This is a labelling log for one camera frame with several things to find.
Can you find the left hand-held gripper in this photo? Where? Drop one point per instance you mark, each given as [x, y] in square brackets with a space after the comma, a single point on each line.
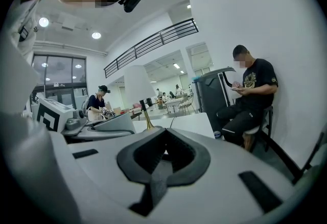
[51, 117]

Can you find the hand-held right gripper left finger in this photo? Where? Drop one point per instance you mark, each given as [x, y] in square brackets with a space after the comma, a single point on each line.
[102, 179]

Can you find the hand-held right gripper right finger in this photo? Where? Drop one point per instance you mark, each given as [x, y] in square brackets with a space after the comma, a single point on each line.
[230, 167]

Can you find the person's left forearm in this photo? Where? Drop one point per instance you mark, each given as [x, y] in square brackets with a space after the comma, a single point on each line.
[28, 167]

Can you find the white marble table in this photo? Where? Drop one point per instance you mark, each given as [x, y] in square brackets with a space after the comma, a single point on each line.
[189, 123]

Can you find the white shade table lamp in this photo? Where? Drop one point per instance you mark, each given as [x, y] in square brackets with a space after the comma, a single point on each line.
[139, 82]

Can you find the black wooden chair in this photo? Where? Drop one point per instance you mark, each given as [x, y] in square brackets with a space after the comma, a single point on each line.
[268, 115]

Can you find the dark grey wheeled bin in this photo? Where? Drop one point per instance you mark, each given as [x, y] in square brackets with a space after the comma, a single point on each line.
[207, 100]

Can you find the white work table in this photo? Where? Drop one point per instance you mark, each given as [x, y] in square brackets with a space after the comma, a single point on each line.
[175, 102]

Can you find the large dark window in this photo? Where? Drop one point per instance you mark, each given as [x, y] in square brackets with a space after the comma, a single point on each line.
[58, 70]

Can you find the grey folding chair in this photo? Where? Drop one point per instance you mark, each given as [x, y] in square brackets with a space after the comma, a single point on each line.
[318, 174]

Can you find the blue cloth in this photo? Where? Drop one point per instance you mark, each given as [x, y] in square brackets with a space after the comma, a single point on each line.
[196, 79]

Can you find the round ceiling light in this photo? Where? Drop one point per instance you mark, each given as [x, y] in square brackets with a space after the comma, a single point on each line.
[96, 35]
[43, 22]

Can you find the person's white hoodie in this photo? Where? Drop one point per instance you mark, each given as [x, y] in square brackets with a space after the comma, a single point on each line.
[18, 77]

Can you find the black balcony railing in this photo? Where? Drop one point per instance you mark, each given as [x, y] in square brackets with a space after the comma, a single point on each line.
[161, 38]

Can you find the ceiling air vent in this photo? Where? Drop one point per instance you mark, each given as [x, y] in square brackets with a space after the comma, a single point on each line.
[68, 25]

